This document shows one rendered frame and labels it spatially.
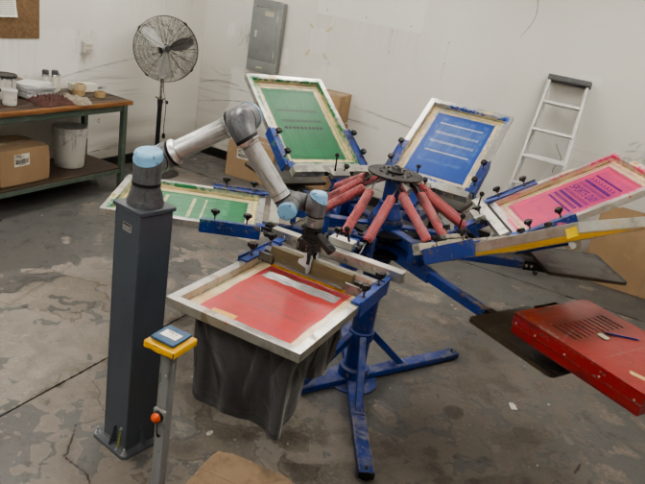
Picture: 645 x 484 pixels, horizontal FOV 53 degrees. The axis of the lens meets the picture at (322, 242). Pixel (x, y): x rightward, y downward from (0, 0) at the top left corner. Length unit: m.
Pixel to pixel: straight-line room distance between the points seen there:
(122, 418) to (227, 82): 5.40
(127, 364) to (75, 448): 0.52
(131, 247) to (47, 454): 1.08
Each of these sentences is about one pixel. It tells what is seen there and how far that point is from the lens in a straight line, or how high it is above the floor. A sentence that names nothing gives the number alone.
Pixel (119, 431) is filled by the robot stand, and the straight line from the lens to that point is 3.27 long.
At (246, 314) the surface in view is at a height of 0.96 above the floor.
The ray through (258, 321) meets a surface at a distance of 2.46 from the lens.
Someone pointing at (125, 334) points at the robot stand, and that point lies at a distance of 2.97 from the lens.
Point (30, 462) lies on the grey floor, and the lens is 3.29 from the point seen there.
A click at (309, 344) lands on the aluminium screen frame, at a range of 2.29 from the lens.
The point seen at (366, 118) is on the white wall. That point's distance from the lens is 7.09.
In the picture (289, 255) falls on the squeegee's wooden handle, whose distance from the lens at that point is 2.83.
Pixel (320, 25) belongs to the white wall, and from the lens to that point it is 7.29.
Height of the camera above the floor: 2.15
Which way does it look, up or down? 21 degrees down
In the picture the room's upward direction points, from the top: 10 degrees clockwise
